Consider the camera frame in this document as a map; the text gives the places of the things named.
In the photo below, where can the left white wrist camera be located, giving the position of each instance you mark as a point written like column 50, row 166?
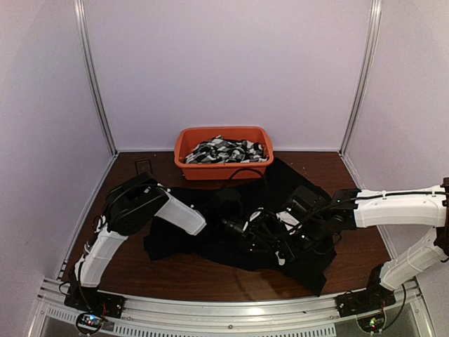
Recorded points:
column 254, row 215

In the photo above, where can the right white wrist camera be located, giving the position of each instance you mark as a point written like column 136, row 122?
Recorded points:
column 288, row 220

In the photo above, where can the aluminium front rail frame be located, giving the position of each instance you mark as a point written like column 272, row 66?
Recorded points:
column 307, row 316

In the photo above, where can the black t-shirt blue logo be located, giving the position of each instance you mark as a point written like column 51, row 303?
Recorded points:
column 271, row 191

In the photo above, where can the orange plastic bin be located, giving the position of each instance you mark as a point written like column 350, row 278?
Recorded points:
column 191, row 137

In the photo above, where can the black white checkered shirt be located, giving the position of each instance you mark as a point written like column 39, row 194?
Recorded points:
column 219, row 150

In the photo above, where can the left aluminium corner post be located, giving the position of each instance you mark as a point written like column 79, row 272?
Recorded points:
column 80, row 15

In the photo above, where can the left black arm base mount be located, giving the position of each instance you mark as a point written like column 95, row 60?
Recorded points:
column 97, row 302

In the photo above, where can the round picture brooch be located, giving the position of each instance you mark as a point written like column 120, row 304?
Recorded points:
column 281, row 260

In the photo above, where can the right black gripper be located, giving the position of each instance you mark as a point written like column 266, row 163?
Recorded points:
column 293, row 253

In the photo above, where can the right aluminium corner post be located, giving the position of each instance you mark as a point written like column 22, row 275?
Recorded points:
column 375, row 18

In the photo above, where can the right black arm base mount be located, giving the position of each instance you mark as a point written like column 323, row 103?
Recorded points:
column 359, row 302

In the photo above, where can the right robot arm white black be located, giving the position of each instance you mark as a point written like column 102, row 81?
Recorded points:
column 428, row 207

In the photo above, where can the black brooch display tray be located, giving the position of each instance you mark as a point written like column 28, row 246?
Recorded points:
column 143, row 166

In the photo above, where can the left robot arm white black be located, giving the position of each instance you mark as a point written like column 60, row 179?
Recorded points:
column 140, row 217

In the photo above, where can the aluminium corner post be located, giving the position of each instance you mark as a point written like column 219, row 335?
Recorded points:
column 375, row 18
column 80, row 15

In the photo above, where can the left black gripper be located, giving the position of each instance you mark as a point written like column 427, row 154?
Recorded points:
column 252, row 236

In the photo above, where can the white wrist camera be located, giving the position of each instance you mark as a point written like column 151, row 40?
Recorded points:
column 288, row 220
column 254, row 215

